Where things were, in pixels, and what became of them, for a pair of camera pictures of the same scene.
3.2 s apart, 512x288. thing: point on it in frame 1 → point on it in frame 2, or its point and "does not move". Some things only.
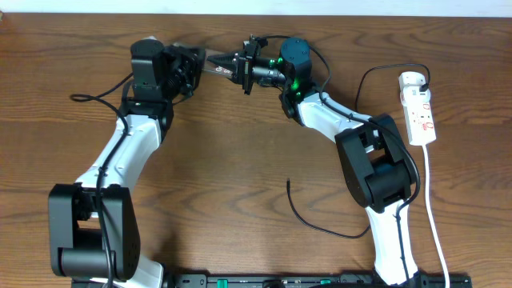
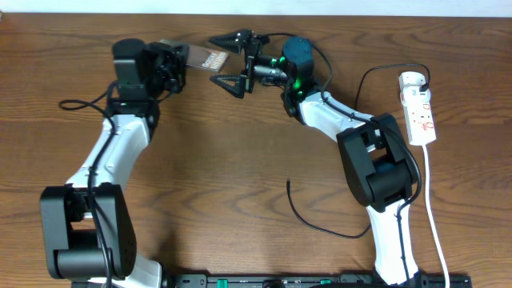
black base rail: [313, 281] does not move
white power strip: [418, 108] does not move
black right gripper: [244, 63] → [253, 46]
